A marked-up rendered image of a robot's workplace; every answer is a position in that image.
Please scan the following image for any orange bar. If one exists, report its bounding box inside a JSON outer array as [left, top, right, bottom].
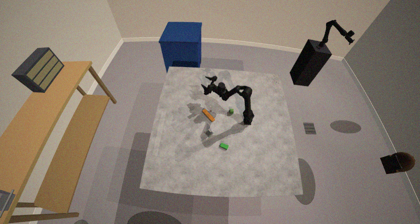
[[202, 109, 215, 122]]

